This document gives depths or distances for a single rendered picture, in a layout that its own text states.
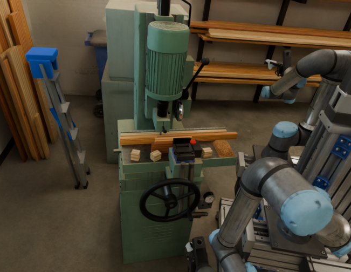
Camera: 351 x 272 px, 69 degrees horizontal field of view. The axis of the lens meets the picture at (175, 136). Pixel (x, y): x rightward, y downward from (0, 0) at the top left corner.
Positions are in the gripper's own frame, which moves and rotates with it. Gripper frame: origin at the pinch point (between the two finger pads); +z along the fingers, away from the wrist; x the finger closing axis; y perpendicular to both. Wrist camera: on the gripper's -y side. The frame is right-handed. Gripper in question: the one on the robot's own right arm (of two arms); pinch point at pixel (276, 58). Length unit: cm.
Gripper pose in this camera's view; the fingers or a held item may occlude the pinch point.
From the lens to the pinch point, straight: 197.1
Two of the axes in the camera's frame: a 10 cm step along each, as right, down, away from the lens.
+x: 9.9, -1.0, 0.7
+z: -1.1, -5.8, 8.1
